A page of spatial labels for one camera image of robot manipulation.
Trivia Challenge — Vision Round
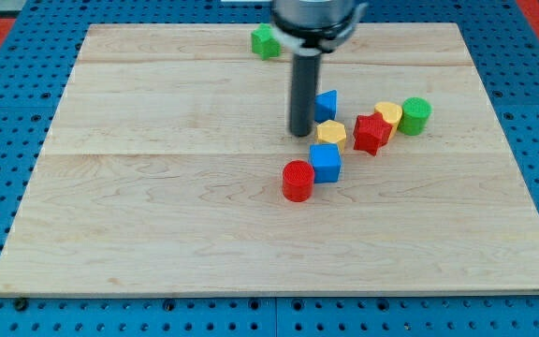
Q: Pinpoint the red cylinder block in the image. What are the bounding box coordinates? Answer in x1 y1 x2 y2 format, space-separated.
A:
282 160 314 202

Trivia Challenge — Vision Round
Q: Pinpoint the red star block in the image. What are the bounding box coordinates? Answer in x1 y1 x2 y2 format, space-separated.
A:
353 112 392 156

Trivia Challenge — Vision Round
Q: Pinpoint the blue triangle block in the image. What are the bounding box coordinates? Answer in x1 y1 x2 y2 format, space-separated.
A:
314 90 338 123

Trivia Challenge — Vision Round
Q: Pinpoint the green cylinder block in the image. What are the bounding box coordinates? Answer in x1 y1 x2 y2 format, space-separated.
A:
398 96 432 136

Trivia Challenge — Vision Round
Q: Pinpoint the yellow heart block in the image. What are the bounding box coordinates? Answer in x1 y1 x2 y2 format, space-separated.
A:
374 101 403 139

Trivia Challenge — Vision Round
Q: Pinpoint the green star block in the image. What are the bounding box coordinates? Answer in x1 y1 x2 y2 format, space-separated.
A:
250 23 282 61

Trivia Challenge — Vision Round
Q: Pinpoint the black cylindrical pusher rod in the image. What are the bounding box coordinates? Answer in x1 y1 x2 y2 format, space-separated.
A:
288 54 321 137

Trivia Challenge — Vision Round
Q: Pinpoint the blue cube block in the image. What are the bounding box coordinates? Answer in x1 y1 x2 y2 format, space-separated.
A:
309 143 342 183

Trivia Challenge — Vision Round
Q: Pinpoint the light wooden board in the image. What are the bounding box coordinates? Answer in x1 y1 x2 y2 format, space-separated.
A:
0 23 539 299

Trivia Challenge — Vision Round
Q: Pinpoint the yellow hexagon block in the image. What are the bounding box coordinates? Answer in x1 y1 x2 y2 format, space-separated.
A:
315 120 347 154

